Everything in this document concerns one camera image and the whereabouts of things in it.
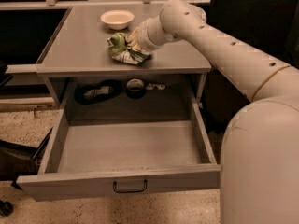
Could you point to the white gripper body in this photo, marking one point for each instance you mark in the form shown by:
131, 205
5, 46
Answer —
142, 35

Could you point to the black tape roll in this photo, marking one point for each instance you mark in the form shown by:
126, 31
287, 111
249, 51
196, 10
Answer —
135, 88

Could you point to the grey open top drawer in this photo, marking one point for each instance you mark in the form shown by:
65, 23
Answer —
160, 137

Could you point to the black chair base left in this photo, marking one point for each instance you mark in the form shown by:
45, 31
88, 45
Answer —
17, 160

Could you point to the black drawer handle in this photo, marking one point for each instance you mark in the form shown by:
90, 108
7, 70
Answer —
126, 187

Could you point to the small metal keys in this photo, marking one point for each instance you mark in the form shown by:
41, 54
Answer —
156, 86

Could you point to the green jalapeno chip bag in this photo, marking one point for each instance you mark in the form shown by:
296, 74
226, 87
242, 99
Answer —
119, 51

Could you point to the grey cabinet counter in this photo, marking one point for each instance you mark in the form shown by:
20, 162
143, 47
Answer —
79, 49

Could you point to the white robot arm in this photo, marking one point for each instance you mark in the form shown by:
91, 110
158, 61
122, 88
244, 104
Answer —
259, 176

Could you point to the white paper bowl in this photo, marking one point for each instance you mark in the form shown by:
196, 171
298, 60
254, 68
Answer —
117, 19

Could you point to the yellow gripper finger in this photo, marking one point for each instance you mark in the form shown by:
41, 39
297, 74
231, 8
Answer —
131, 40

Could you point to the black office chair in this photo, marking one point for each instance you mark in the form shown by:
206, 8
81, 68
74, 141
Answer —
268, 25

